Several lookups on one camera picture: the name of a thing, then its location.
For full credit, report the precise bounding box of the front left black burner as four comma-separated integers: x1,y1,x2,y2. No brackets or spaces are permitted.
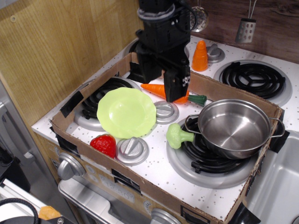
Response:
74,77,140,132

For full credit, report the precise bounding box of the brown cardboard fence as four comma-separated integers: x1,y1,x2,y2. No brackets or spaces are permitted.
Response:
51,53,274,224

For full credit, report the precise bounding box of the hanging metal grater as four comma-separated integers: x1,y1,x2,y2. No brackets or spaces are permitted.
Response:
235,0,256,44

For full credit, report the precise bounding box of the silver centre stove knob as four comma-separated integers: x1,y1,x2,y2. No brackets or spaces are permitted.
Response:
154,101,179,125

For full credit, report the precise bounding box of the hanging metal strainer ladle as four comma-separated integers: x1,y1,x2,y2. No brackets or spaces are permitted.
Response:
190,0,209,32

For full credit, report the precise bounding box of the stainless steel pot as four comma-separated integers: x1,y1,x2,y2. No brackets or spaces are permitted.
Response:
195,99,274,160

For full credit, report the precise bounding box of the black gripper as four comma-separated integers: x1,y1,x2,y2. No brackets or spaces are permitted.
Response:
135,16,191,102

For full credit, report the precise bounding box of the silver front stove knob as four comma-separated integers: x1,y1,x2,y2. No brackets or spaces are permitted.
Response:
115,137,149,166

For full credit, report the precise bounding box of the silver oven door handle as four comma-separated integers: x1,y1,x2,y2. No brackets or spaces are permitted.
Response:
58,179,150,224

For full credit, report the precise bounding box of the silver oven knob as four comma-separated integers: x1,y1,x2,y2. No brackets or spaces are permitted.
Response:
150,208,181,224
57,153,86,181

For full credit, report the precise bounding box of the silver toy sink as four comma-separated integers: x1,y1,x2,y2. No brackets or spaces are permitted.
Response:
246,131,299,224

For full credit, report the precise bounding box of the silver stove knob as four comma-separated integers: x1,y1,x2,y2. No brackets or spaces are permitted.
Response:
154,101,179,125
115,137,149,166
206,43,225,63

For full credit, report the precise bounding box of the silver back stove knob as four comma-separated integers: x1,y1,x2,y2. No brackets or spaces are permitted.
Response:
206,43,225,63

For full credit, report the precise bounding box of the orange toy carrot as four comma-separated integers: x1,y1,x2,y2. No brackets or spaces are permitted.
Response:
141,84,207,106

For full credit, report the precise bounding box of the silver oven knob right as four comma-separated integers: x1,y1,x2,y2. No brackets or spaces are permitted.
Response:
150,208,181,224

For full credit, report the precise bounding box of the back right black burner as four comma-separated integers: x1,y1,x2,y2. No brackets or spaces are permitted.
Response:
214,60,292,106

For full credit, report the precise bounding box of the orange toy cone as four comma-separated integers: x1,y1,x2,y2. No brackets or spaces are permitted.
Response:
192,40,208,71

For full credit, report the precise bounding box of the silver oven knob left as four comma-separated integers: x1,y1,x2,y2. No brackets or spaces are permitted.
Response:
57,153,86,181

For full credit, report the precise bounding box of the black cable bottom left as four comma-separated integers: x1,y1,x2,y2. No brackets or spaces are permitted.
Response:
0,197,39,224

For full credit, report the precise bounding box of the light green plastic plate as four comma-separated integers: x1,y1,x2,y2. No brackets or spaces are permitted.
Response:
97,87,157,139

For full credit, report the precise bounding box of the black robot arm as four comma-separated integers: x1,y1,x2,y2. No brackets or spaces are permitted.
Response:
135,0,196,102

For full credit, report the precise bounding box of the red toy strawberry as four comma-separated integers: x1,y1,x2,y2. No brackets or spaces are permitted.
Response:
90,134,116,158

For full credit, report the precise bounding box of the front right black burner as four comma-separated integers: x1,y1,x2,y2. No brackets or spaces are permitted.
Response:
166,121,258,189

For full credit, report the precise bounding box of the green toy broccoli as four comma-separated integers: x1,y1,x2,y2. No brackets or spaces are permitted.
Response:
166,123,194,149

